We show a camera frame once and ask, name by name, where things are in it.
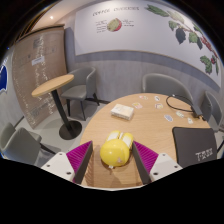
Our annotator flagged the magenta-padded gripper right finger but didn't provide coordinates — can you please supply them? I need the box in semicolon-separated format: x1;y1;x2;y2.
131;140;184;186

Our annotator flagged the brown printed wall poster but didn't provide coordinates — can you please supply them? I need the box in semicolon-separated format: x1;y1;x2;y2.
11;26;69;129

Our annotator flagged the tall round wooden table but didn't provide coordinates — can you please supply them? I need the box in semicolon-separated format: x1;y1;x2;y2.
31;73;83;141

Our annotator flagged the small white box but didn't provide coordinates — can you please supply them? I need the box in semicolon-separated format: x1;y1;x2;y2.
110;103;135;121

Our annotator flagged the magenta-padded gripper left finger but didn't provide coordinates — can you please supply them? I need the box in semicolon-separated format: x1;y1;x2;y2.
41;140;95;186

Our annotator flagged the black mouse pad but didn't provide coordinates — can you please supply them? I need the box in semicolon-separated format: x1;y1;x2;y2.
171;126;218;169

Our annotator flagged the grey upholstered chair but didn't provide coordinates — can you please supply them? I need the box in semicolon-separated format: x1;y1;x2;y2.
60;66;100;122
200;90;224;154
0;122;62;167
142;72;194;103

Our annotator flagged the blue wall sign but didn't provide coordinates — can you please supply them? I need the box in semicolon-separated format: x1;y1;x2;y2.
0;64;9;93

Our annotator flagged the white botanical wall mural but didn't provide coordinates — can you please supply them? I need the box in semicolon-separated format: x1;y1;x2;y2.
73;0;221;91

